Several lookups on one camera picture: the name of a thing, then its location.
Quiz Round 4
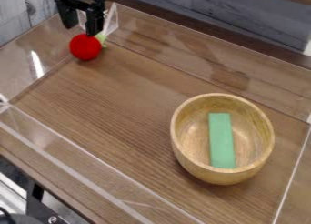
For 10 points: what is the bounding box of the black cable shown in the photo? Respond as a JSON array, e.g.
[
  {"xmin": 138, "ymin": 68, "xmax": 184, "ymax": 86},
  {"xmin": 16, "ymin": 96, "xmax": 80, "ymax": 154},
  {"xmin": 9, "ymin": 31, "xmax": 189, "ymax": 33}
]
[{"xmin": 0, "ymin": 207, "xmax": 13, "ymax": 224}]

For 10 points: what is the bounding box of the clear acrylic table barrier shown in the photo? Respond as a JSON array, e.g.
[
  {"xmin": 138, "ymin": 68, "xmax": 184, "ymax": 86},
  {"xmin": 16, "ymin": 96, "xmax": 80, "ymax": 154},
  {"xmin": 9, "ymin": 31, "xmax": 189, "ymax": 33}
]
[{"xmin": 0, "ymin": 6, "xmax": 311, "ymax": 224}]

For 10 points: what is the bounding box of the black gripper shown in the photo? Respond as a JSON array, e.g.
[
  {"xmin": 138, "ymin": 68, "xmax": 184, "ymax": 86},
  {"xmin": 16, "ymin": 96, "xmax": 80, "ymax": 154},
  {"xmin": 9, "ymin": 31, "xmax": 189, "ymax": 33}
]
[{"xmin": 54, "ymin": 0, "xmax": 105, "ymax": 36}]

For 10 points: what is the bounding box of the black table leg bracket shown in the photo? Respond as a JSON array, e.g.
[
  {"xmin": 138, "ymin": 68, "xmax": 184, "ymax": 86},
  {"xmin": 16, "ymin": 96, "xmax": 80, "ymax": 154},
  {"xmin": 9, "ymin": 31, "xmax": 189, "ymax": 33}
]
[{"xmin": 25, "ymin": 183, "xmax": 69, "ymax": 224}]

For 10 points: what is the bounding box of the wooden bowl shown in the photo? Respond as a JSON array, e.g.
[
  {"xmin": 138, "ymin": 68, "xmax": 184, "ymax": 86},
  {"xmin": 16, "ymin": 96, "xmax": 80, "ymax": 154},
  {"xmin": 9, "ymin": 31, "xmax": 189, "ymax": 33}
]
[{"xmin": 169, "ymin": 93, "xmax": 275, "ymax": 185}]

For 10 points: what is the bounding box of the red felt radish toy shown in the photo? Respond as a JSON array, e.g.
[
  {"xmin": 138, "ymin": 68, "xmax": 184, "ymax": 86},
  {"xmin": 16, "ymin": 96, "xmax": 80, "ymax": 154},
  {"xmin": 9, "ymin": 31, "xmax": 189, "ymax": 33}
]
[{"xmin": 69, "ymin": 33, "xmax": 106, "ymax": 61}]

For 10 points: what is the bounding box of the green rectangular block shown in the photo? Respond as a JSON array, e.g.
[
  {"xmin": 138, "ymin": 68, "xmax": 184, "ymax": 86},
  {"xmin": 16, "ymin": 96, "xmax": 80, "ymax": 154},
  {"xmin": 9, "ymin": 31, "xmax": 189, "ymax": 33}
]
[{"xmin": 209, "ymin": 113, "xmax": 236, "ymax": 168}]

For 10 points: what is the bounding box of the clear acrylic corner bracket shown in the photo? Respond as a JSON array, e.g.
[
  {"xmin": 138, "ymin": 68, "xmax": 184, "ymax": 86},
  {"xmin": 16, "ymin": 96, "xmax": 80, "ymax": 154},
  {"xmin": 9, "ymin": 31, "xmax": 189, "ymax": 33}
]
[{"xmin": 77, "ymin": 3, "xmax": 118, "ymax": 36}]

